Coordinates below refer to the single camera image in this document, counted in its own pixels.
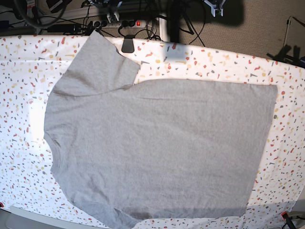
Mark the grey T-shirt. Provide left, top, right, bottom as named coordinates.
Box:
left=44, top=32, right=277, bottom=229

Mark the grey table frame leg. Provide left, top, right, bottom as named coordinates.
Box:
left=159, top=18, right=170, bottom=42

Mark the red clamp bottom right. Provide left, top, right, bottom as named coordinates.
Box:
left=281, top=211, right=296, bottom=229

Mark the black power adapter brick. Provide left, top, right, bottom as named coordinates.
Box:
left=47, top=23, right=81, bottom=33

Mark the thin metal stand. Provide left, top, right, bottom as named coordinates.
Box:
left=283, top=15, right=305, bottom=47

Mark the white power strip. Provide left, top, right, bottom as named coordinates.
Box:
left=92, top=20, right=146, bottom=28

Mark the black table clamp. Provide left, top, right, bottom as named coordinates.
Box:
left=121, top=35, right=135, bottom=53

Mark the terrazzo pattern tablecloth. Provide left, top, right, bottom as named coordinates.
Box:
left=0, top=35, right=305, bottom=229

